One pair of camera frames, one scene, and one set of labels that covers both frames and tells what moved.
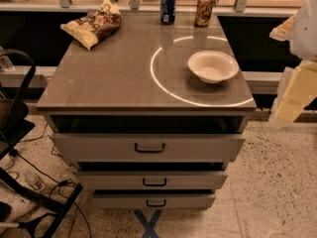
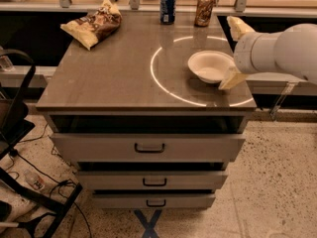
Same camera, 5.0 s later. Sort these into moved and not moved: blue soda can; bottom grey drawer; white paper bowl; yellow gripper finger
Moved: yellow gripper finger
Not moved: white paper bowl; blue soda can; bottom grey drawer
